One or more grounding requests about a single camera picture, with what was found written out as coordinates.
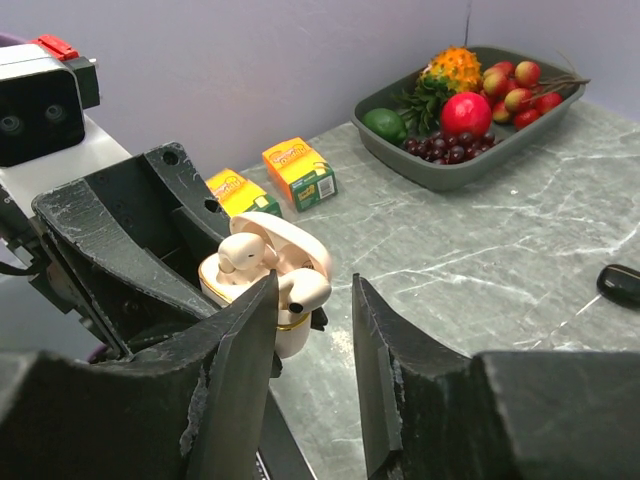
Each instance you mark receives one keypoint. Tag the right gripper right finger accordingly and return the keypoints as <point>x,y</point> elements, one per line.
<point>428,412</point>

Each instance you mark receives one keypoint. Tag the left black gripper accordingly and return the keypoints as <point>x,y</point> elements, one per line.
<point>127,241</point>

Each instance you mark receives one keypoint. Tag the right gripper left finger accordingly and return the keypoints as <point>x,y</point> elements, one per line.
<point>188,408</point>

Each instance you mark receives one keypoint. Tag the white earbud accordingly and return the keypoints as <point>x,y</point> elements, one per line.
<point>303,290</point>
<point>242,252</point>

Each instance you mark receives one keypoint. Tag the beige earbud charging case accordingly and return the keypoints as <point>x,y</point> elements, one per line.
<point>288,247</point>

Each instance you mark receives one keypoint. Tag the black earbud charging case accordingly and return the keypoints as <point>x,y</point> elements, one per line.
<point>619,284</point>

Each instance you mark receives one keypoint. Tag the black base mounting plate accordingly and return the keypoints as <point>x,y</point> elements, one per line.
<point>279,457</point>

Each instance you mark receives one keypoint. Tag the orange box lower left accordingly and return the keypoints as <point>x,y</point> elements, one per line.
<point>237,194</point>

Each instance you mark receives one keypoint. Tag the orange box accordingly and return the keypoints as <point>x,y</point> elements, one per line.
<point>237,194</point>
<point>301,173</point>

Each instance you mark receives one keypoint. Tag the orange box upper left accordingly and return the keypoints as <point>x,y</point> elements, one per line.
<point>301,173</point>

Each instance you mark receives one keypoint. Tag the dark green fruit tray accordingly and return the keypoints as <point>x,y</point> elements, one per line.
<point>443,178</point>

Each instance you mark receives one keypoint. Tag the dark purple grape bunch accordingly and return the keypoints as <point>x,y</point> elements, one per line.
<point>447,149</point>

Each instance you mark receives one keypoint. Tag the red toy apple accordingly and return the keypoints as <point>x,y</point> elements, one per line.
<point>466,112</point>

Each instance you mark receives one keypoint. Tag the red yellow cherry bunch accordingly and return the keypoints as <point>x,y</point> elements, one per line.
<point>518,94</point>

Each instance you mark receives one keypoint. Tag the orange yellow toy pineapple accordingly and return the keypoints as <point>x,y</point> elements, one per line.
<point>452,71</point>

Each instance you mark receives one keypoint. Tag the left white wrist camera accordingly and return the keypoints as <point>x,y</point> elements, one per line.
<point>47,137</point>

